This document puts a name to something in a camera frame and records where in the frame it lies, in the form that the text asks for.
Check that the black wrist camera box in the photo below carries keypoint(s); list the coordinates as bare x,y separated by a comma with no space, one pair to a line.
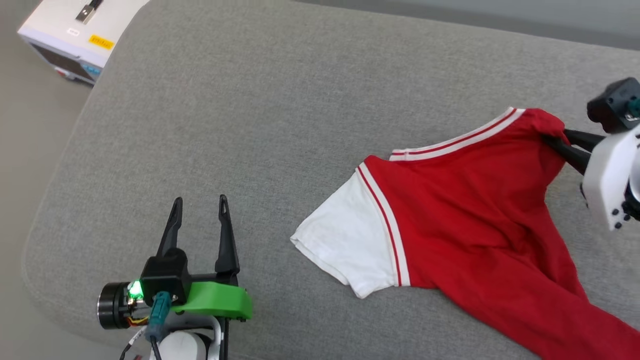
165,272
615,102

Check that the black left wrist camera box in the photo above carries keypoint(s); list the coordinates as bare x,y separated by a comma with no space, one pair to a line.
165,272

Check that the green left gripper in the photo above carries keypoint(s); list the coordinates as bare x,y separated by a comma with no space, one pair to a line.
215,300

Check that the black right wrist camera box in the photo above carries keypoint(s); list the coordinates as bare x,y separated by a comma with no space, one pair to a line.
615,102

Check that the white power supply box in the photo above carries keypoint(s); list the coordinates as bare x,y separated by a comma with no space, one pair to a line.
60,25

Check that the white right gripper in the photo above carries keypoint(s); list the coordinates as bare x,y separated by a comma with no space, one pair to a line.
607,175

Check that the red and white t-shirt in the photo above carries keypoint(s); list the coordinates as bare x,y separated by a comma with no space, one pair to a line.
475,200

